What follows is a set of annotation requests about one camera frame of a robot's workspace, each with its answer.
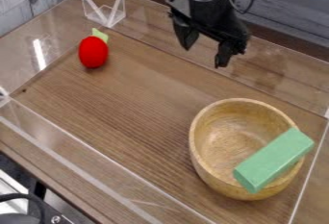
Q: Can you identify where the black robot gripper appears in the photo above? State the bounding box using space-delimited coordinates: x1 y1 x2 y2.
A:
166 0 251 68

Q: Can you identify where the green rectangular block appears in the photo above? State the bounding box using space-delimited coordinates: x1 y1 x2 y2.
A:
233 128 315 193

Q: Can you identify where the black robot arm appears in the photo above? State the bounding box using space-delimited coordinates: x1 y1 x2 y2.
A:
166 0 255 68

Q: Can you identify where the small green wedge block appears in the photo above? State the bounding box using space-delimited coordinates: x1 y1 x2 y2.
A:
91 28 110 44

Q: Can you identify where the light wooden bowl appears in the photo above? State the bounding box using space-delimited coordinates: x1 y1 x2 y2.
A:
189 98 304 201

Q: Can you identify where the red ball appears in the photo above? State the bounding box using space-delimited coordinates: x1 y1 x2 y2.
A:
79 37 109 68

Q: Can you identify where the clear acrylic corner bracket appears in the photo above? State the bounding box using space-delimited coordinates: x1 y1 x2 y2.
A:
82 0 126 28

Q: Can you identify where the clear acrylic tray wall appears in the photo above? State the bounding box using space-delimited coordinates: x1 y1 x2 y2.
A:
0 88 214 224

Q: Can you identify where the black device with cable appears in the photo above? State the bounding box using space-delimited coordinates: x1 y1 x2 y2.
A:
0 192 87 224

